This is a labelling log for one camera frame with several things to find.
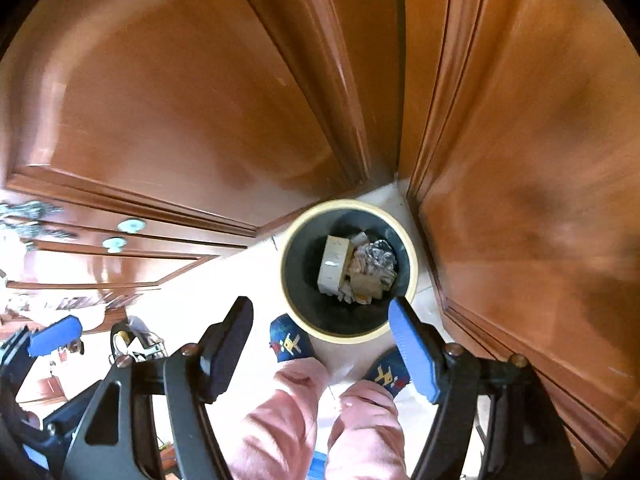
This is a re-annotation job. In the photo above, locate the aluminium foil ball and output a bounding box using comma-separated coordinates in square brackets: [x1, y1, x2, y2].
[348, 240, 397, 289]

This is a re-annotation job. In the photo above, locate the yellow white carton box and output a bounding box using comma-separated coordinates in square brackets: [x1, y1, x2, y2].
[317, 235, 354, 296]

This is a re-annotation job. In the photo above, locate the right blue slipper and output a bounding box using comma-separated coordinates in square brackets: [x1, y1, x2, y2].
[363, 347, 411, 398]

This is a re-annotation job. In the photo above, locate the blue slipper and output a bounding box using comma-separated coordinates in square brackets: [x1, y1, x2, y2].
[363, 347, 411, 398]
[269, 314, 316, 363]

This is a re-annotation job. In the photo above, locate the left blue slipper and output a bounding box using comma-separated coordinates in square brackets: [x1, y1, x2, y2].
[269, 314, 316, 363]

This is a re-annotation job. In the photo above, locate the right pink trouser leg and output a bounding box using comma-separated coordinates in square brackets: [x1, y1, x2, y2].
[324, 379, 408, 479]

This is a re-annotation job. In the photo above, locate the pink trouser leg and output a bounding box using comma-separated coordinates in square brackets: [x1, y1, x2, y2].
[324, 379, 408, 479]
[224, 358, 329, 479]

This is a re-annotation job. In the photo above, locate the left pink trouser leg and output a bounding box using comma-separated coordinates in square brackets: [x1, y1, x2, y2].
[224, 358, 329, 479]

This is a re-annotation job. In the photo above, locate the round cabinet knob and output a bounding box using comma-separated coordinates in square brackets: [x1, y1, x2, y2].
[117, 218, 146, 234]
[102, 236, 127, 254]

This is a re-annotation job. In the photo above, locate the black bin with yellow rim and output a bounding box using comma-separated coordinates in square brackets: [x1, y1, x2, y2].
[281, 200, 419, 344]

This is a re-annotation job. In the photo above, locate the wooden cabinet door left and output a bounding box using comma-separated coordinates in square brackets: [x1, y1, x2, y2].
[1, 0, 401, 238]

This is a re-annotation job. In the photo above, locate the wooden cabinet door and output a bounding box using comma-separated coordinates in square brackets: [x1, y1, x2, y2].
[1, 0, 401, 238]
[399, 0, 639, 478]

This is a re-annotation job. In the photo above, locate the wooden cabinet door right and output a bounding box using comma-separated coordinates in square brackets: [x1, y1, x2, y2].
[399, 0, 639, 478]

